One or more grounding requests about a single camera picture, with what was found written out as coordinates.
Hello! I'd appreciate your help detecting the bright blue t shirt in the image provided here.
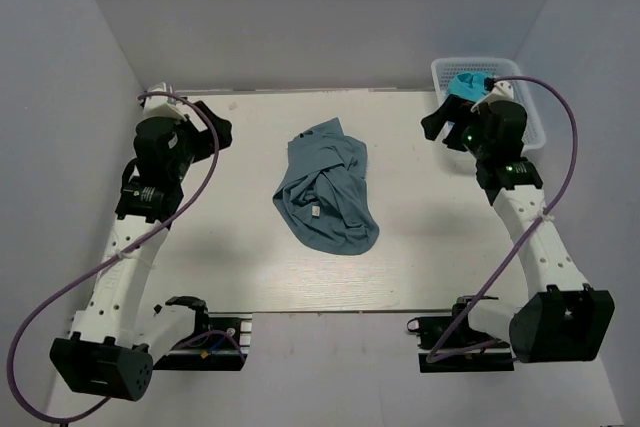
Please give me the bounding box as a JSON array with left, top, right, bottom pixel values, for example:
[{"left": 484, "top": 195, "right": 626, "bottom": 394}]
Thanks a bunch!
[{"left": 444, "top": 72, "right": 494, "bottom": 103}]

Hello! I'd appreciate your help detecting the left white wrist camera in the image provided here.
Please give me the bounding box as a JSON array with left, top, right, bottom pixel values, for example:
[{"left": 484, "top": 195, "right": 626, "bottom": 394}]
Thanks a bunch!
[{"left": 140, "top": 82, "right": 204, "bottom": 127}]

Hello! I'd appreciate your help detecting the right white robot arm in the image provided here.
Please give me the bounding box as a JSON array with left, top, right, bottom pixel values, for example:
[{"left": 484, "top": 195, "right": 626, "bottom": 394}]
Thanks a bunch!
[{"left": 421, "top": 95, "right": 615, "bottom": 364}]

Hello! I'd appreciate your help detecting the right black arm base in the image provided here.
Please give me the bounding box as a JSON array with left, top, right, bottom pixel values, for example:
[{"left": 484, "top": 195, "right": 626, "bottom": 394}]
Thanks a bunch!
[{"left": 406, "top": 296, "right": 515, "bottom": 374}]

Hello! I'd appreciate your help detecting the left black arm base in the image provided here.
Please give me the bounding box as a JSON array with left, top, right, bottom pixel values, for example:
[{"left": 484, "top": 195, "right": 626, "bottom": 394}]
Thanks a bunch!
[{"left": 140, "top": 296, "right": 253, "bottom": 372}]

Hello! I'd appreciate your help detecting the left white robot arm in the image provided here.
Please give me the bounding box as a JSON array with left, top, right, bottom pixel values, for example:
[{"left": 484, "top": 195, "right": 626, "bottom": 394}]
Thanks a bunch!
[{"left": 50, "top": 100, "right": 232, "bottom": 401}]

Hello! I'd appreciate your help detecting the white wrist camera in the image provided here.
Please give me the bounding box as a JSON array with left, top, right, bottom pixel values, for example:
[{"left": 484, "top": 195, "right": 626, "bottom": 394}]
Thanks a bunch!
[
  {"left": 471, "top": 78, "right": 515, "bottom": 113},
  {"left": 140, "top": 82, "right": 204, "bottom": 127}
]

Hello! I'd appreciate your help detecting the white plastic basket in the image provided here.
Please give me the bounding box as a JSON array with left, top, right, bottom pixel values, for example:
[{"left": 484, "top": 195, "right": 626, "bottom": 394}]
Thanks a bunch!
[{"left": 431, "top": 57, "right": 546, "bottom": 152}]

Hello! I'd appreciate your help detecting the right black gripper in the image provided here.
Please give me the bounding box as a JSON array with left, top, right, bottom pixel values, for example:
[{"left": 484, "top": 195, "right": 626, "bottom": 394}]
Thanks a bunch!
[{"left": 421, "top": 94, "right": 493, "bottom": 159}]

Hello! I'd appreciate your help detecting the grey-blue t shirt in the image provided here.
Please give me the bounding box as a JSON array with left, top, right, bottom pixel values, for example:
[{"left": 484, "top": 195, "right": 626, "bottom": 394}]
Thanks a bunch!
[{"left": 272, "top": 118, "right": 380, "bottom": 256}]

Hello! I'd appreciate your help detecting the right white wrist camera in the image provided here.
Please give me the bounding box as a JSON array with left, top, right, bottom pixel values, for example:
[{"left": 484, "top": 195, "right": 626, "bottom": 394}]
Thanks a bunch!
[{"left": 471, "top": 78, "right": 515, "bottom": 113}]

